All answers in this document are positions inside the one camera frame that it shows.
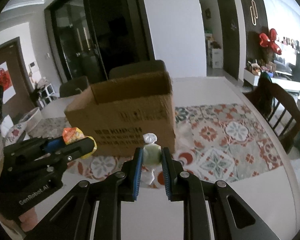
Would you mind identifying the yellow snack packet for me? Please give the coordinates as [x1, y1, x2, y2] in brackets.
[62, 127, 97, 159]

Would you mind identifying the pale green candy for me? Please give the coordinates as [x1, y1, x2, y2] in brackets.
[141, 133, 158, 185]

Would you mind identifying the left hand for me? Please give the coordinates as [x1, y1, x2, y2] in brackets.
[18, 207, 38, 232]

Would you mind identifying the dark dining chair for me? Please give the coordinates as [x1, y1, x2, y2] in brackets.
[109, 60, 166, 79]
[59, 76, 89, 98]

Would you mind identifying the red paper decoration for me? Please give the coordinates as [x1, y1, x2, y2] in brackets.
[0, 62, 16, 103]

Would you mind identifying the floral patterned table mat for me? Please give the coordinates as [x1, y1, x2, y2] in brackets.
[5, 103, 285, 188]

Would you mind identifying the brown cardboard box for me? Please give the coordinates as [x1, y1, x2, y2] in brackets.
[64, 71, 175, 157]

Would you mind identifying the brown entrance door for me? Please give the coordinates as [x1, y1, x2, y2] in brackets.
[0, 38, 35, 123]

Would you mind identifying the dark wooden chair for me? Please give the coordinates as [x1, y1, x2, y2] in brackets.
[244, 72, 300, 153]

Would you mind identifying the white tv console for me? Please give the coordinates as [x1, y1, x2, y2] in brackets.
[244, 69, 300, 93]

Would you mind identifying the dark glass cabinet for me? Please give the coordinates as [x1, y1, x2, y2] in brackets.
[44, 0, 155, 83]

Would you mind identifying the dark door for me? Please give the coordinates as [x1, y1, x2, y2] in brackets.
[217, 0, 240, 80]

